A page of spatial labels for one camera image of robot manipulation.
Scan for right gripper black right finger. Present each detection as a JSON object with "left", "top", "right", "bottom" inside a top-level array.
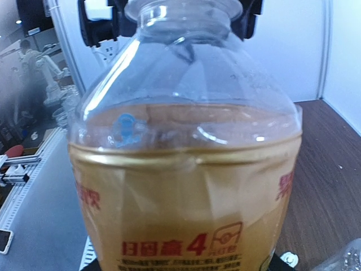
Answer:
[{"left": 267, "top": 254, "right": 295, "bottom": 271}]

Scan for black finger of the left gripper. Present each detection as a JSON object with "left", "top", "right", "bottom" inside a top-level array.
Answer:
[{"left": 231, "top": 0, "right": 263, "bottom": 41}]

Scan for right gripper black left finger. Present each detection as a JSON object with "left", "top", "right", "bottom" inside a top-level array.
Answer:
[{"left": 81, "top": 259, "right": 102, "bottom": 271}]

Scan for white cap of clear bottle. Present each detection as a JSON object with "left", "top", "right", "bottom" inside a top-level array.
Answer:
[{"left": 280, "top": 252, "right": 299, "bottom": 268}]

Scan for clear plastic bottle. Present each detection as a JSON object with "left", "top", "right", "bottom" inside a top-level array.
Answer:
[{"left": 313, "top": 238, "right": 360, "bottom": 271}]

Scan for amber tea bottle red label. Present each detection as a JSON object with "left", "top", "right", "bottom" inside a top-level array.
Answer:
[{"left": 68, "top": 1, "right": 302, "bottom": 270}]

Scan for white smartphone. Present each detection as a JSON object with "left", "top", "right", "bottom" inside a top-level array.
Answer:
[{"left": 0, "top": 229, "right": 14, "bottom": 255}]

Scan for red round object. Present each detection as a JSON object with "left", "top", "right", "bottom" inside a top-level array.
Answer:
[{"left": 5, "top": 145, "right": 24, "bottom": 158}]

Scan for background person in grey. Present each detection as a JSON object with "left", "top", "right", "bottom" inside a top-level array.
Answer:
[{"left": 20, "top": 40, "right": 43, "bottom": 85}]

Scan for right aluminium frame post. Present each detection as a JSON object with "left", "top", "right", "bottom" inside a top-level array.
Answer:
[{"left": 316, "top": 0, "right": 333, "bottom": 99}]

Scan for aluminium frame post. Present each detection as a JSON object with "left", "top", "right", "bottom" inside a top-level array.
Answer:
[
  {"left": 316, "top": 0, "right": 333, "bottom": 99},
  {"left": 49, "top": 1, "right": 86, "bottom": 94}
]

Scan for front aluminium rail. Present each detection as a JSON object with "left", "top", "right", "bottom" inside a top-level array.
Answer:
[{"left": 1, "top": 128, "right": 95, "bottom": 270}]

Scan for left aluminium frame post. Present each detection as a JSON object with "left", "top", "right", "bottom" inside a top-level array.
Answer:
[{"left": 49, "top": 1, "right": 86, "bottom": 94}]

